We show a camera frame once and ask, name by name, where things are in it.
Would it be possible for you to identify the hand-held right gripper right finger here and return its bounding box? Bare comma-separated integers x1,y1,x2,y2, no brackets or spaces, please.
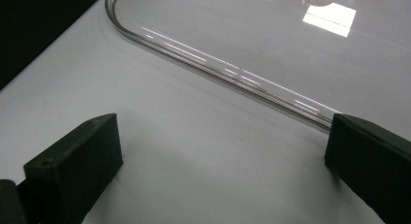
324,112,411,224

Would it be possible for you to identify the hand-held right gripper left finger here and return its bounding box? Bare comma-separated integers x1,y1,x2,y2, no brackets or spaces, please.
16,112,124,224

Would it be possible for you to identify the clear plastic tray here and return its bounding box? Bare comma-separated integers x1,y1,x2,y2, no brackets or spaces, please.
104,0,411,143

